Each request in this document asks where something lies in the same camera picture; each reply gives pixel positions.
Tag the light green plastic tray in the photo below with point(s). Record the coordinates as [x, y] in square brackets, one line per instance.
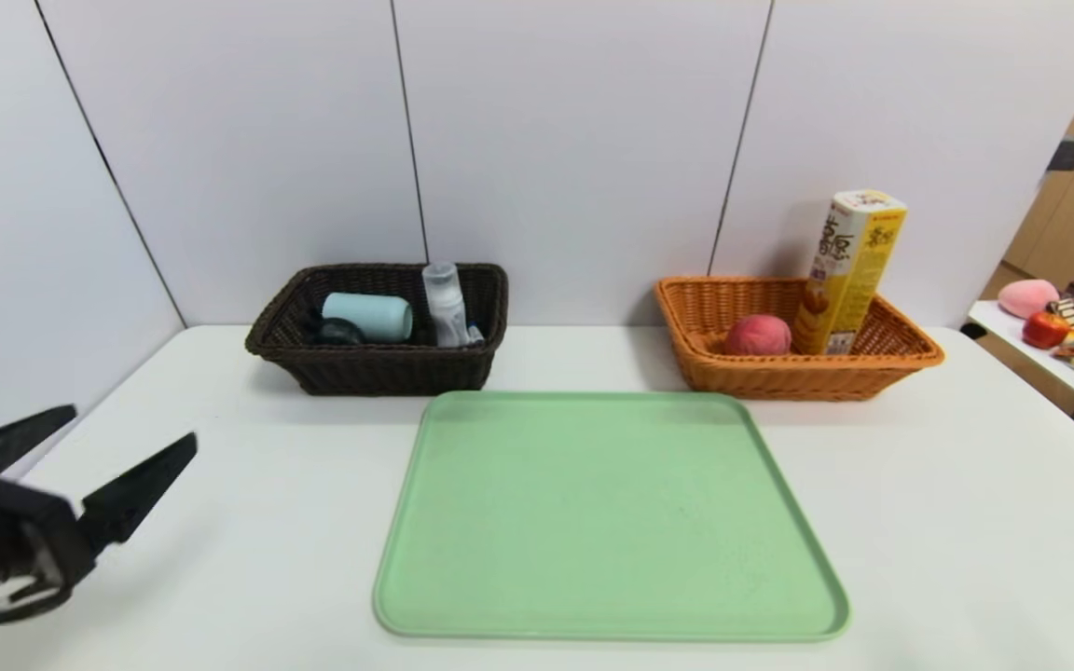
[612, 522]

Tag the pink round plush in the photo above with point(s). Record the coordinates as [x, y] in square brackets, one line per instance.
[1028, 298]

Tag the clear plastic bottle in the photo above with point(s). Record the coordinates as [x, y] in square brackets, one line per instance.
[447, 308]

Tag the blue grey plastic cup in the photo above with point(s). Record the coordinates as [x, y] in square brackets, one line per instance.
[369, 317]

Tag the pink red peach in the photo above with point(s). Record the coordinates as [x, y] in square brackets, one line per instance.
[758, 335]

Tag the dark brown wicker basket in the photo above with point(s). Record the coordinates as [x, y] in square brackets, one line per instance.
[378, 373]

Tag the brown white cake toy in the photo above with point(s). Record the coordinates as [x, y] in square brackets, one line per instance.
[1071, 314]

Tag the yellow snack box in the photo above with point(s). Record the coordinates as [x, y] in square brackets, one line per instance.
[840, 280]

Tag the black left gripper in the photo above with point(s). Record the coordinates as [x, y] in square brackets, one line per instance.
[32, 528]

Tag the orange wicker basket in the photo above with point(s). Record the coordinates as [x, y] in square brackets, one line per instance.
[779, 377]

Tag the blue white marker pen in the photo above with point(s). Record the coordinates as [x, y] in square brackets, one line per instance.
[475, 335]

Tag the dark glass ashtray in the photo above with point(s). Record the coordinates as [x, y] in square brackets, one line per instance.
[339, 332]

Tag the red apple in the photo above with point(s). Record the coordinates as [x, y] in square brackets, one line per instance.
[1046, 331]

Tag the dark grey wall box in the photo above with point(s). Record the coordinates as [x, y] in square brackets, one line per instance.
[1068, 154]

